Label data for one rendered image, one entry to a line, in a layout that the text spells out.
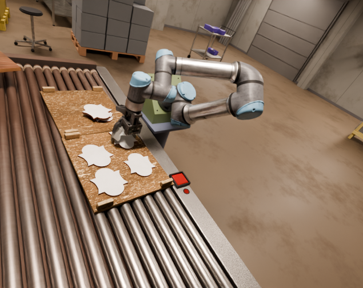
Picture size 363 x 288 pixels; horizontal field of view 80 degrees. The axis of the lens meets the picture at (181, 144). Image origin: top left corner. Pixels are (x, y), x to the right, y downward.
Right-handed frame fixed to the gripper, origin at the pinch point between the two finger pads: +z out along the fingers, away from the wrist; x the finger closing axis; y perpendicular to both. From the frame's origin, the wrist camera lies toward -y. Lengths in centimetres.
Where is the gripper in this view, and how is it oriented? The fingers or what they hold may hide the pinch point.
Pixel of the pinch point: (123, 138)
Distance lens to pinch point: 110.1
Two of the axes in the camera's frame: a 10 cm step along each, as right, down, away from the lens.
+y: 5.6, 6.7, -4.9
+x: 7.5, -1.6, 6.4
